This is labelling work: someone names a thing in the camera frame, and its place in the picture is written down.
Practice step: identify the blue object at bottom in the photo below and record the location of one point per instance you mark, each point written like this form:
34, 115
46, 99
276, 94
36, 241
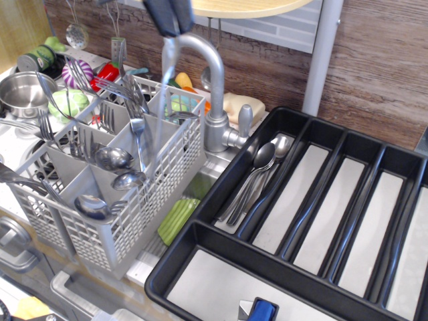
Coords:
257, 310

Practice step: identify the steel spoon lower basket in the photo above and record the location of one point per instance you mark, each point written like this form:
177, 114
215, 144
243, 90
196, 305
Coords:
129, 180

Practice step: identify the steel cooking pot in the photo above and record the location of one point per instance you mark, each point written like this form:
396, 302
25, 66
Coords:
22, 95

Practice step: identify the hanging slotted ladle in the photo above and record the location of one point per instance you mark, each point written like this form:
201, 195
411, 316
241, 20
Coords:
76, 34

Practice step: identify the steel spoon basket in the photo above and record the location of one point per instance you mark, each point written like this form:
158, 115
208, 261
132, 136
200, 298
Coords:
129, 180
113, 159

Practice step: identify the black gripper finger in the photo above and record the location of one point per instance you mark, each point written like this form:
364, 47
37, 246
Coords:
163, 16
183, 12

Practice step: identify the black cutlery tray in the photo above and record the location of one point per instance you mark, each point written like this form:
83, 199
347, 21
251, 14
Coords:
339, 233

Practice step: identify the wooden round shelf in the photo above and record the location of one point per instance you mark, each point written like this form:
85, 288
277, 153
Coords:
244, 9

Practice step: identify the dark steel spoon in tray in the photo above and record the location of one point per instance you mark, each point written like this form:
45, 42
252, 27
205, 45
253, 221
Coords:
263, 160

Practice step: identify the green toy can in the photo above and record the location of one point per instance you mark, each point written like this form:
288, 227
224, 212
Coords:
41, 57

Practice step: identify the steel fork leaning back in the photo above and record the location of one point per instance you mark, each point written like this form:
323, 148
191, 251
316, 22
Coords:
79, 76

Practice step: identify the large steel spoon front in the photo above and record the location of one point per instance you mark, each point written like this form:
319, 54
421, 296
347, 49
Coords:
93, 208

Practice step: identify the hanging metal spatula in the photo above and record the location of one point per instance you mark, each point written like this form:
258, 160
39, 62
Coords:
118, 43

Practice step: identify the purple striped toy ball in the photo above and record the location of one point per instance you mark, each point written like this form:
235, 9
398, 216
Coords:
68, 78

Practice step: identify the tall steel fork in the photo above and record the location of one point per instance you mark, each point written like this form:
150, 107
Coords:
133, 102

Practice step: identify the green toy cabbage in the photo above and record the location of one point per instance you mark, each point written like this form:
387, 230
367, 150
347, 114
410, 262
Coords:
70, 102

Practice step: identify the yellow toy fruit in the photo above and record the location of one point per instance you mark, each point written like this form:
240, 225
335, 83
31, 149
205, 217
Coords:
183, 80

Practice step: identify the small steel spoon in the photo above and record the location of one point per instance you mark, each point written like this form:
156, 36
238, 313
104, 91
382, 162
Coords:
170, 55

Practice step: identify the grey metal post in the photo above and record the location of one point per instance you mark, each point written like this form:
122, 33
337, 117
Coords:
326, 34

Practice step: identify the yellow toy at corner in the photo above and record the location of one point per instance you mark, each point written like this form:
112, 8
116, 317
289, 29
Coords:
29, 308

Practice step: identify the red toy pepper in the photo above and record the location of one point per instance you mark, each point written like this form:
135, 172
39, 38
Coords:
109, 72

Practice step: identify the silver toy faucet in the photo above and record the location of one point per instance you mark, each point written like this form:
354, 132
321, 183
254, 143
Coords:
218, 135

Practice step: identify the steel spoon middle basket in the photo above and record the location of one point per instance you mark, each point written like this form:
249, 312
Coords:
113, 159

